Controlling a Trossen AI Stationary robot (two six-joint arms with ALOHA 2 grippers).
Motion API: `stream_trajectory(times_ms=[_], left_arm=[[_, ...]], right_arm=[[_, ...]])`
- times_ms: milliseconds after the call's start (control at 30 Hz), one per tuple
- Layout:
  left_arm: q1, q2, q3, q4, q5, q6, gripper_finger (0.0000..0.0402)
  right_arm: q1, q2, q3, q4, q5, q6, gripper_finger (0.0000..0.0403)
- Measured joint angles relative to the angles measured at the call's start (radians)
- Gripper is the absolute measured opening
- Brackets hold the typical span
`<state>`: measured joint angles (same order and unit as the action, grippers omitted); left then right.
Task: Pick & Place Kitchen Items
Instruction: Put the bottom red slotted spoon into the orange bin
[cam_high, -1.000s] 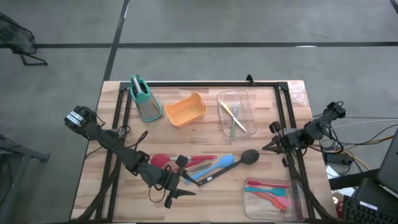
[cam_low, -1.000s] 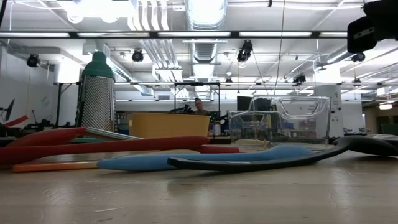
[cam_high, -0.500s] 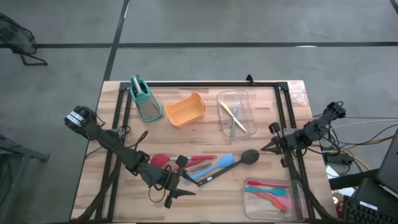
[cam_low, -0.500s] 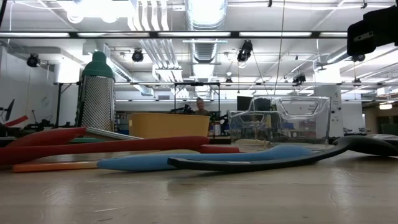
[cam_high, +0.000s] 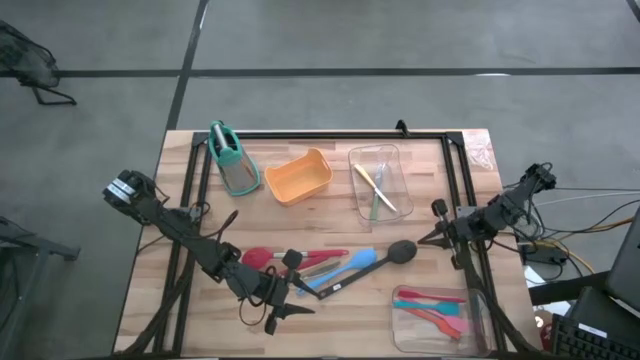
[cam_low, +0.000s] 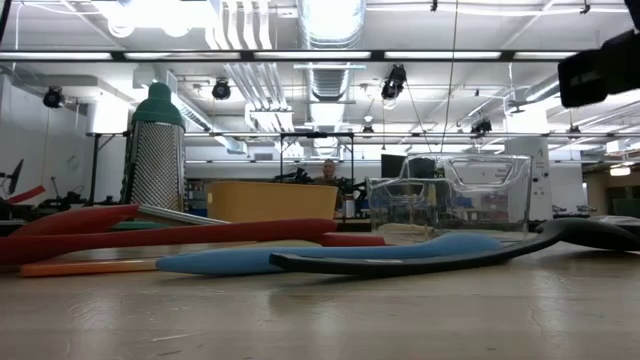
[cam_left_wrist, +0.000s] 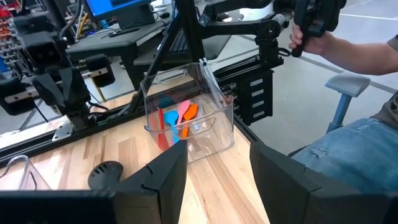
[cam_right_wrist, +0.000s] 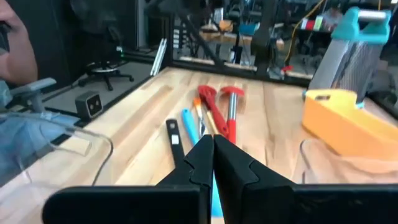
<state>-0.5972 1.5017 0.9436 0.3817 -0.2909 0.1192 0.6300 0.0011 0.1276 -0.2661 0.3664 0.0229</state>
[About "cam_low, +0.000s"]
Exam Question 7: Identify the black plastic spoon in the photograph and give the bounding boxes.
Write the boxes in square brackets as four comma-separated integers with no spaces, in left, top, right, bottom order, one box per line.
[269,216,640,278]

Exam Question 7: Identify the yellow plastic bin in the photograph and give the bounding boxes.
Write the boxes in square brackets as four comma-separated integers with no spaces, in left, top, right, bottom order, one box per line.
[207,180,340,234]

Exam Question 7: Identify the red silicone spoon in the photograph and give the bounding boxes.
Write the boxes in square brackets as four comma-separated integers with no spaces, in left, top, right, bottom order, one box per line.
[0,217,339,266]

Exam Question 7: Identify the blue silicone spoon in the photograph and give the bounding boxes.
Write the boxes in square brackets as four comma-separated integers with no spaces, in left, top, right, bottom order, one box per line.
[155,232,504,277]

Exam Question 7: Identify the red whisk with steel shaft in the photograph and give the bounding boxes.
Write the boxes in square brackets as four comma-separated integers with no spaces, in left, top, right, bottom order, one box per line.
[9,203,389,249]

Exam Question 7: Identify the white pillar with signs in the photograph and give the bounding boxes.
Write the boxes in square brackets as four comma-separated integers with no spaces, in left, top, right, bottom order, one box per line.
[504,137,554,222]

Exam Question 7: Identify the clear plastic bin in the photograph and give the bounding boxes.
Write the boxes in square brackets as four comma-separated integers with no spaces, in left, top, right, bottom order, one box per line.
[366,153,533,239]

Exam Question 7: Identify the black background monitor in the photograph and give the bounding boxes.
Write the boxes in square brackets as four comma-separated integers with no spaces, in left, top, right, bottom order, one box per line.
[380,153,407,179]

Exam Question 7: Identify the black background stand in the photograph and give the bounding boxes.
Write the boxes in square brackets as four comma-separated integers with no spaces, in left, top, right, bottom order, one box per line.
[88,132,117,205]

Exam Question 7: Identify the red background bar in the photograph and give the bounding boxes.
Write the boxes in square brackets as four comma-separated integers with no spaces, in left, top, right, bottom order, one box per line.
[7,185,46,205]

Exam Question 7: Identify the black background fan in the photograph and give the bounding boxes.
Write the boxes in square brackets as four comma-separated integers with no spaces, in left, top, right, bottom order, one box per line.
[5,158,25,197]

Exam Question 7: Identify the thin hanging cable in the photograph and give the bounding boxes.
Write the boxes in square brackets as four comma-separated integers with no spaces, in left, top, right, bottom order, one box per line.
[438,0,460,154]

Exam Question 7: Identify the silver ventilation duct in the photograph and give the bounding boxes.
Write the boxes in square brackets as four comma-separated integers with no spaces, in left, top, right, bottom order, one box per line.
[297,0,367,104]

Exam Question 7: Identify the black background workstation frame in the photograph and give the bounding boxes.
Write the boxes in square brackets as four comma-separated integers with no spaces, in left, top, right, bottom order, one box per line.
[278,131,356,184]

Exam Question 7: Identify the black aluminium rig frame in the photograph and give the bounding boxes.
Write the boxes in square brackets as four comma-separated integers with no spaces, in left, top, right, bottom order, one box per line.
[0,49,581,63]

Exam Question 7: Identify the steel box grater green handle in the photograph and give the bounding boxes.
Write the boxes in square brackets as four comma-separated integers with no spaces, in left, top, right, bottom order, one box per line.
[112,82,187,232]

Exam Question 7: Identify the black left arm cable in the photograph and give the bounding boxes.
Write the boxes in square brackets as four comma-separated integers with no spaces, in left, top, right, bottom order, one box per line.
[0,0,12,45]

